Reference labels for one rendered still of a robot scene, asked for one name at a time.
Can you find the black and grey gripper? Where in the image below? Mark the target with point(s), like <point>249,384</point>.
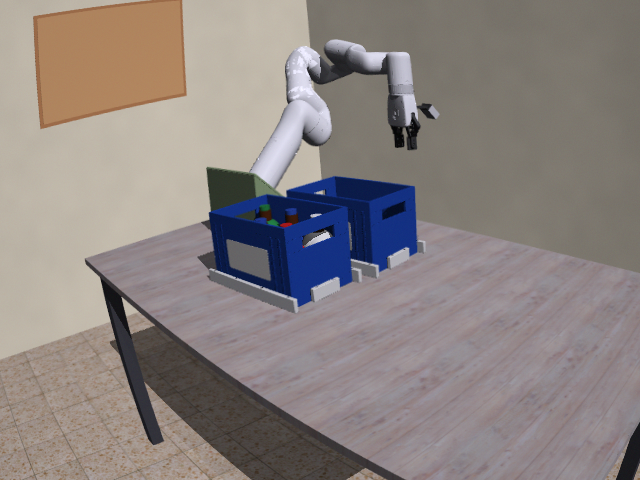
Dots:
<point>401,110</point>

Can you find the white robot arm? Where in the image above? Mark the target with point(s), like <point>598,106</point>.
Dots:
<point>301,118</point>

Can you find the blue plastic crate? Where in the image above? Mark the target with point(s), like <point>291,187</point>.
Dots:
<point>372,237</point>
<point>273,257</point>

